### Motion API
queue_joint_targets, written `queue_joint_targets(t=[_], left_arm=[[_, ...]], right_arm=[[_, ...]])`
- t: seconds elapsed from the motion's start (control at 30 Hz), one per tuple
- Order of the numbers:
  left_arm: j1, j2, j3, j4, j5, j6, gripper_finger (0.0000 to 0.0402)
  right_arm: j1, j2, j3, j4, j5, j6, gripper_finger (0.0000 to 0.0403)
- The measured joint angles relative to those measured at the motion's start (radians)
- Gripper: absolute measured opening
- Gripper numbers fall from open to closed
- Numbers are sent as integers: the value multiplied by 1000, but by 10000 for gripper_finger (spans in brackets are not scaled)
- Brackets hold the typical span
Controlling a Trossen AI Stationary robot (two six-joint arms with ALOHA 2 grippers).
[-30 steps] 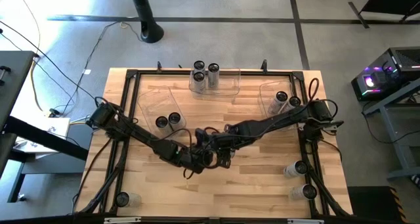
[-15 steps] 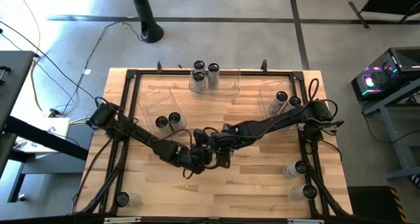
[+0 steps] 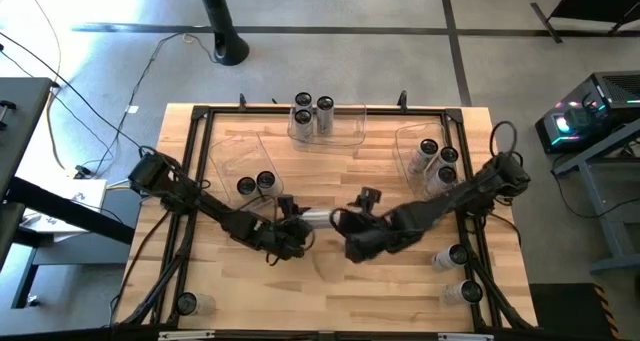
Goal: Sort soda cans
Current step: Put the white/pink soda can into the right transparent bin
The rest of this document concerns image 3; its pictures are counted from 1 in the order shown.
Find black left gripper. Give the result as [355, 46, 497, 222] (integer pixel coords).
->
[252, 195, 321, 261]

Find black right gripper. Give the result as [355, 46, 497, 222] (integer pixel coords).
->
[330, 187, 401, 263]

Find white can orange print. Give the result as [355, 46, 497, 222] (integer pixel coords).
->
[440, 279, 484, 306]
[255, 170, 279, 198]
[235, 175, 259, 202]
[298, 208, 335, 231]

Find clear plastic bin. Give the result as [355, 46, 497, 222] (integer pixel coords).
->
[287, 105, 367, 155]
[208, 130, 285, 210]
[393, 121, 459, 197]

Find white can blue print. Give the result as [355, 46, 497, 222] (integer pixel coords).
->
[293, 90, 314, 113]
[315, 94, 336, 135]
[431, 244, 470, 273]
[291, 107, 315, 142]

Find white can peach print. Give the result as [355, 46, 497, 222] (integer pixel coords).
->
[432, 145, 460, 170]
[424, 164, 458, 196]
[407, 137, 440, 175]
[175, 291, 217, 317]

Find white label strip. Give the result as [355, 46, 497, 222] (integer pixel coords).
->
[437, 332, 495, 341]
[157, 330, 217, 341]

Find black floor stand pole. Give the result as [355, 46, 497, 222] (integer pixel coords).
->
[194, 0, 251, 67]

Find black desk leg beam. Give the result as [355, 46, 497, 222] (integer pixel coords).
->
[4, 175, 137, 246]

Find white paper sheet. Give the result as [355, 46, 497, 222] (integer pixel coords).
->
[24, 178, 109, 233]

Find black mat with hazard stripes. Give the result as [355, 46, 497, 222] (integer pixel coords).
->
[528, 283, 624, 341]

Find grey metal stand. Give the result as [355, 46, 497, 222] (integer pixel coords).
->
[552, 118, 640, 275]

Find black computer tower with lights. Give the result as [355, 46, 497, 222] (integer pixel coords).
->
[534, 70, 640, 156]

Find grey side table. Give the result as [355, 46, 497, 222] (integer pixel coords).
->
[0, 77, 55, 202]

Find black folding stand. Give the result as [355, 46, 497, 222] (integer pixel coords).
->
[529, 0, 640, 45]

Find black cable bundle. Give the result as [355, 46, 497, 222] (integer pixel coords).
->
[457, 205, 536, 331]
[113, 200, 201, 328]

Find long black floor cable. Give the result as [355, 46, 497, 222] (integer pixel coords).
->
[0, 30, 154, 175]
[92, 32, 221, 177]

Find tan floor cable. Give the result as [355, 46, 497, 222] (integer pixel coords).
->
[19, 0, 69, 171]

